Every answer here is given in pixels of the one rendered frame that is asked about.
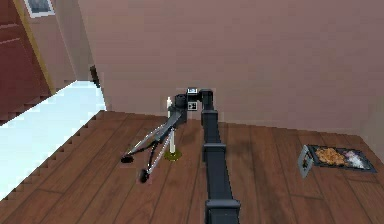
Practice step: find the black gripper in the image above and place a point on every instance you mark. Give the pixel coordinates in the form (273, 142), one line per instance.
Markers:
(180, 101)

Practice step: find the white candle on olive holder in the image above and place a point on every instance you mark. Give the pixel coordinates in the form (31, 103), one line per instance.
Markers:
(172, 143)

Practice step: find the white framed wall picture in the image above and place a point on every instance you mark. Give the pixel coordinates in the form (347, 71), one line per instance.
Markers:
(39, 6)

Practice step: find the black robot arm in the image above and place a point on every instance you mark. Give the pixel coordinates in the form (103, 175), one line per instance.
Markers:
(216, 166)

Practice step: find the open grey black laptop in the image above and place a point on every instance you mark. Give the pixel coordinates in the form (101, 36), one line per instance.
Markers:
(340, 158)

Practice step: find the red brown room door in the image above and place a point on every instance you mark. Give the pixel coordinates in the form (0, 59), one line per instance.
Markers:
(16, 60)

